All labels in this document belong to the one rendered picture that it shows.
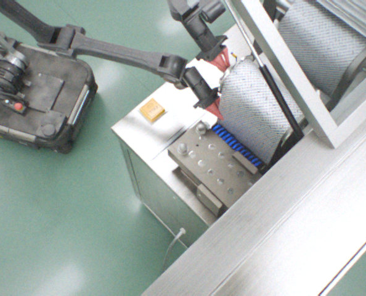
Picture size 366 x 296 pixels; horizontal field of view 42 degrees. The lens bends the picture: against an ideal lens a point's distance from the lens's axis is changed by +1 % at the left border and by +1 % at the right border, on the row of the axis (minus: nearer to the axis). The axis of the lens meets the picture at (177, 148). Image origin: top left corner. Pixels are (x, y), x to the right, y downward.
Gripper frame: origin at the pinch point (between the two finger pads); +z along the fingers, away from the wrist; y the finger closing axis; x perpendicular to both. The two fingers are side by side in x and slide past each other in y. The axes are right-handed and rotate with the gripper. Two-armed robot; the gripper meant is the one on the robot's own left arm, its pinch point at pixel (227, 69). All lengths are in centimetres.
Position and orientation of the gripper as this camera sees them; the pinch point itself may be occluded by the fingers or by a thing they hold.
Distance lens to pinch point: 150.8
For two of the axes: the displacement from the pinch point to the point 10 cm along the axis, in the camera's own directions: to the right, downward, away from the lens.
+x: 4.4, 1.6, -8.9
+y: -6.7, 7.1, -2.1
